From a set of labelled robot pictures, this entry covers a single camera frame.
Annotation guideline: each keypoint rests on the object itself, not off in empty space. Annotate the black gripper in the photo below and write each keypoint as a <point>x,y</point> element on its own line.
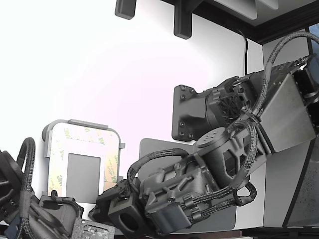
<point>172,186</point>

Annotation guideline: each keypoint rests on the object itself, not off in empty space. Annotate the dark grey auxiliary gripper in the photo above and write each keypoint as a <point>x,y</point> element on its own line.
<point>62,211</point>

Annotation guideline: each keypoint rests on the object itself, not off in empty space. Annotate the tan 3M tape liner strip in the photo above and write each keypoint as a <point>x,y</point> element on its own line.
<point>87,134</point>
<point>55,174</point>
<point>111,164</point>
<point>109,185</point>

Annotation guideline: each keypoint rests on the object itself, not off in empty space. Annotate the black auxiliary robot arm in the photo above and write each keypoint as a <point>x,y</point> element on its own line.
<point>10,189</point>

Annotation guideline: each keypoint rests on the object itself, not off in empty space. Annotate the grey flat rectangular mat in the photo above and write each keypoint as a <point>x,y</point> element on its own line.
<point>149,149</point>

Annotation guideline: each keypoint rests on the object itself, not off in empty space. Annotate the white plate with window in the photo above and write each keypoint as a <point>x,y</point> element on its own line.
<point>82,148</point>

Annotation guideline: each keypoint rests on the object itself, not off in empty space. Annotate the grey plastic fixture tray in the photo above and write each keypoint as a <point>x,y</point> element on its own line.
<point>87,122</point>

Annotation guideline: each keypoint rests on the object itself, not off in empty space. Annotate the black diagonal strut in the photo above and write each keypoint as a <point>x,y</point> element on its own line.
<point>298,184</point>

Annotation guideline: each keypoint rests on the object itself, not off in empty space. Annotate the dark grey clamp foot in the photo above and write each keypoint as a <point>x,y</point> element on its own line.
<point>183,22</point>
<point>124,8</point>

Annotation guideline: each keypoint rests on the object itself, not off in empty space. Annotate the light grey panel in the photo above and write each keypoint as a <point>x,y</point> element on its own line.
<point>236,7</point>

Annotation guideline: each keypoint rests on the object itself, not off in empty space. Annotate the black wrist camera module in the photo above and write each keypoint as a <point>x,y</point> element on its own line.
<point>122,189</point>

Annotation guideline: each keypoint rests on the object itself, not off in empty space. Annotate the camera circuit board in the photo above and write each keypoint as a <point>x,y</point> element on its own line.
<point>92,230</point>

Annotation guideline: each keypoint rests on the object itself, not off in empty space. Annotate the black frame rail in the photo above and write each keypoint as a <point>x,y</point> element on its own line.
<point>274,30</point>

